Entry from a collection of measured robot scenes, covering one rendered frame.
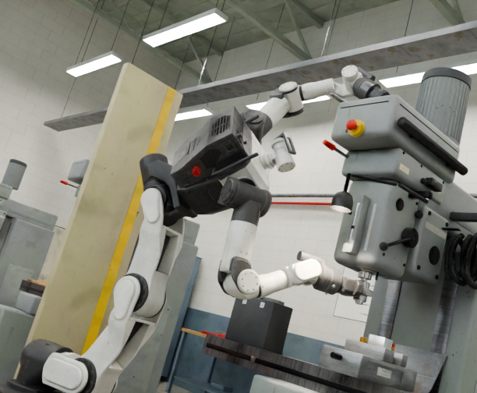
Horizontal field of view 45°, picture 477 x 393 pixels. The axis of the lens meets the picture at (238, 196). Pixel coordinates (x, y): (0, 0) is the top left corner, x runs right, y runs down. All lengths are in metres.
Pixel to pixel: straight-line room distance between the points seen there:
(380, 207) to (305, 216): 6.32
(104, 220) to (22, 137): 7.71
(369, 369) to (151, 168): 1.07
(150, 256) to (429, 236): 1.02
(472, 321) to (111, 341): 1.30
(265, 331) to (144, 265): 0.55
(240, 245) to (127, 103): 1.82
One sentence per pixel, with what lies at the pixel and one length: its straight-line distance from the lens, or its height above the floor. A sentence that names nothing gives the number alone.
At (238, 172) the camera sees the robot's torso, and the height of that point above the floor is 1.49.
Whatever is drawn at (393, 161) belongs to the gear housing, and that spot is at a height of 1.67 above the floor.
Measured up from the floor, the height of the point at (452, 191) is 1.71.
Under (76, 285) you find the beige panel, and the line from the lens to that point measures 3.34.
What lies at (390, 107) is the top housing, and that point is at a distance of 2.05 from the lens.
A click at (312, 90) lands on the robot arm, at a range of 2.45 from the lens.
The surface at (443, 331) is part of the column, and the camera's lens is 2.36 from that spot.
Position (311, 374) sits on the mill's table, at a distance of 2.04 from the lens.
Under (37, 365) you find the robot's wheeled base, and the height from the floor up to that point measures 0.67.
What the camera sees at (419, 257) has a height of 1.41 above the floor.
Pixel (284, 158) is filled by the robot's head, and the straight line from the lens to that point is 2.04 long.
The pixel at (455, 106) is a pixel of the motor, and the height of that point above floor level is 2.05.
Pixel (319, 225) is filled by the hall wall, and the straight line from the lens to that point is 8.14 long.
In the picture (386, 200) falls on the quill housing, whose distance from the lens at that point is 2.07.
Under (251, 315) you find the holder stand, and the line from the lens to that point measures 2.39.
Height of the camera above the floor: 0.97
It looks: 13 degrees up
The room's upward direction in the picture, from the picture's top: 16 degrees clockwise
